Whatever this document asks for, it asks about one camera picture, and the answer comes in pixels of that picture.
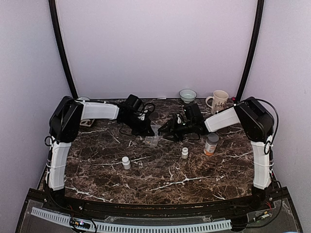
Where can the cream ceramic mug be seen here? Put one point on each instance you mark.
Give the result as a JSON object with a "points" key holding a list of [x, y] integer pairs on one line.
{"points": [[217, 101]]}

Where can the white pill bottle front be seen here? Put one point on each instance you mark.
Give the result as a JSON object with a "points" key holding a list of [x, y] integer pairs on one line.
{"points": [[126, 163]]}

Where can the teal bowl on plate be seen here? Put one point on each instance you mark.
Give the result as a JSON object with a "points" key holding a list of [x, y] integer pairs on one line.
{"points": [[83, 99]]}

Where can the white pill bottle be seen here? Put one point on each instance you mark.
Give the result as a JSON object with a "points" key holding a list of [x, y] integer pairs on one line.
{"points": [[126, 163], [185, 153]]}

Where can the black left frame post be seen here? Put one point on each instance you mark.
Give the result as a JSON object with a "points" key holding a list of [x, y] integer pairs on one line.
{"points": [[61, 48]]}

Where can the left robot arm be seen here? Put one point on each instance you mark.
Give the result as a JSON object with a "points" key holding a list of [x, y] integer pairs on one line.
{"points": [[65, 123]]}

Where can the square floral ceramic plate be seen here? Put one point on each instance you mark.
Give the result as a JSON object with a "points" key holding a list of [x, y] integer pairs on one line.
{"points": [[87, 122]]}

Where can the small teal patterned bowl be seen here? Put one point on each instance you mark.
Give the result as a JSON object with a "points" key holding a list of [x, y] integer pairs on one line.
{"points": [[187, 95]]}

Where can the orange pill bottle grey cap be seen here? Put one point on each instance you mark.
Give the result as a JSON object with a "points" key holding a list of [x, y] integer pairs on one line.
{"points": [[211, 144]]}

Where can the clear plastic pill organizer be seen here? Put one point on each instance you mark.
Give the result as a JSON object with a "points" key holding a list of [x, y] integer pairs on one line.
{"points": [[152, 141]]}

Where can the black frame post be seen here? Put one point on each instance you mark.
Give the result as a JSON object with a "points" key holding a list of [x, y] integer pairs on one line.
{"points": [[251, 50], [61, 48]]}

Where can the black right frame post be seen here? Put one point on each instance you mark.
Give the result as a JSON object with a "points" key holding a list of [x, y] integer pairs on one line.
{"points": [[251, 50]]}

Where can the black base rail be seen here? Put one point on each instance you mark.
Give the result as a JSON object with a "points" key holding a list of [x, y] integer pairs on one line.
{"points": [[85, 204]]}

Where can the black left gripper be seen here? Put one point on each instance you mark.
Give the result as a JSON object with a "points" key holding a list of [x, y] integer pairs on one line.
{"points": [[144, 131]]}

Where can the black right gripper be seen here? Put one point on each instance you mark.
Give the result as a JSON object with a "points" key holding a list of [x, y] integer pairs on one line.
{"points": [[173, 125]]}

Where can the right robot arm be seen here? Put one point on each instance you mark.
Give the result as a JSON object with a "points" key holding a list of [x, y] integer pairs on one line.
{"points": [[258, 124]]}

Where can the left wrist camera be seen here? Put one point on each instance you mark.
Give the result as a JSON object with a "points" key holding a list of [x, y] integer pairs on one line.
{"points": [[147, 109]]}

